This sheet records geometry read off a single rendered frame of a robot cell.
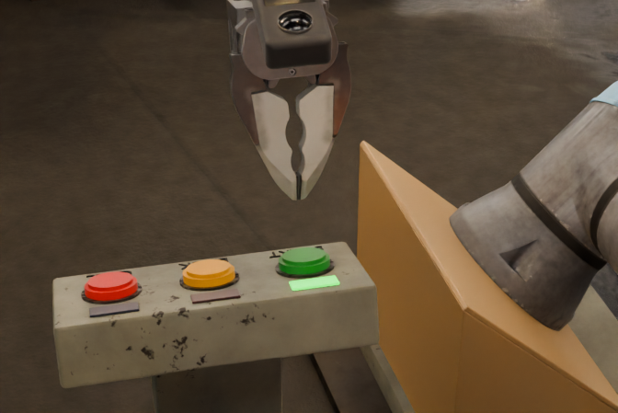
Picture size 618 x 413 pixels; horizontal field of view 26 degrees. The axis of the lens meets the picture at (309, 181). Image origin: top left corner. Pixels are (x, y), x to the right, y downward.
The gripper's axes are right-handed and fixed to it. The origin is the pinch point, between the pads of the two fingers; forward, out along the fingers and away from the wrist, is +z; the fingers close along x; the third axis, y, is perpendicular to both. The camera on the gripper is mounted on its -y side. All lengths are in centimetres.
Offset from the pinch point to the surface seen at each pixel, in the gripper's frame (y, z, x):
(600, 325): 53, 39, -46
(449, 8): 156, 13, -58
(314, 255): -0.4, 5.6, -0.7
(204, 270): -0.8, 5.6, 7.9
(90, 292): -1.3, 6.0, 16.5
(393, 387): 47, 40, -17
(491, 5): 156, 13, -66
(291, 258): -0.4, 5.6, 1.0
